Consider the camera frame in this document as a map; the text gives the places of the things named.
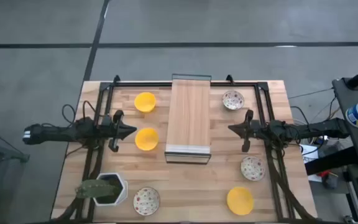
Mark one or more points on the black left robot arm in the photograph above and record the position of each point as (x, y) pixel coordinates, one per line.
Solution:
(57, 132)

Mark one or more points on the small red object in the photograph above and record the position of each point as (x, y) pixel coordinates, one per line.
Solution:
(323, 174)

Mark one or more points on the black diagonal beam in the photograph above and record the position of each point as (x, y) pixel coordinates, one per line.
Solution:
(331, 161)

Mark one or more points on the white red-patterned ceramic mini bowl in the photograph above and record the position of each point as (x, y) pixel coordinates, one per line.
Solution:
(252, 168)
(233, 99)
(146, 201)

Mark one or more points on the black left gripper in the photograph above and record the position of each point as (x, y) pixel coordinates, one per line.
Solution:
(112, 127)

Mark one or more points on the yellow plastic mini bowl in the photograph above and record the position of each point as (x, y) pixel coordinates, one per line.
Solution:
(146, 139)
(240, 200)
(145, 101)

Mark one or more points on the black metal table frame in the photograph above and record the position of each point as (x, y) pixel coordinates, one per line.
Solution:
(141, 84)

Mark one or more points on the black frame bracket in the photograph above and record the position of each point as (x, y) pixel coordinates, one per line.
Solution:
(229, 79)
(116, 79)

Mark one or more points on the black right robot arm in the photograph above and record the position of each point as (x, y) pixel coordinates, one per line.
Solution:
(315, 130)

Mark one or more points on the white hexagonal plant pot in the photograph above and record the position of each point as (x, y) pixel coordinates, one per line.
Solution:
(121, 196)

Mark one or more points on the green cactus plant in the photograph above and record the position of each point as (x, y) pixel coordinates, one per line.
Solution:
(95, 188)

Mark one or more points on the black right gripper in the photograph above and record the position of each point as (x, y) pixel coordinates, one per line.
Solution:
(256, 130)

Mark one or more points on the white paper sheet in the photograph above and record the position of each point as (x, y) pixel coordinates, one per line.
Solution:
(310, 154)

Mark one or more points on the grey metal cart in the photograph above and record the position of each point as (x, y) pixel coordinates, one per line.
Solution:
(353, 140)

